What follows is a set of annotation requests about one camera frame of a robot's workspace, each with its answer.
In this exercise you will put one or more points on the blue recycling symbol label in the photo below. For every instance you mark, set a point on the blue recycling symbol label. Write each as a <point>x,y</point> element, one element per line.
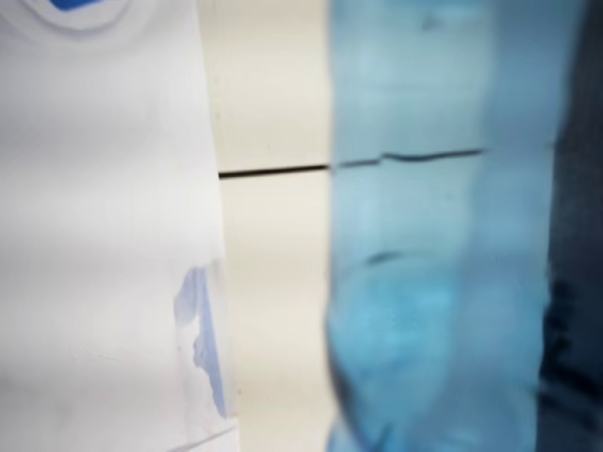
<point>80,4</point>

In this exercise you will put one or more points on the clear cup with recycling label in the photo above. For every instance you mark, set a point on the clear cup with recycling label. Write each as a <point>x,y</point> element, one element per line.
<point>37,14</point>

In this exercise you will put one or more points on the blue plastic bottle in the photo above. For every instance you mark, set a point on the blue plastic bottle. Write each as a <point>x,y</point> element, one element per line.
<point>424,235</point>

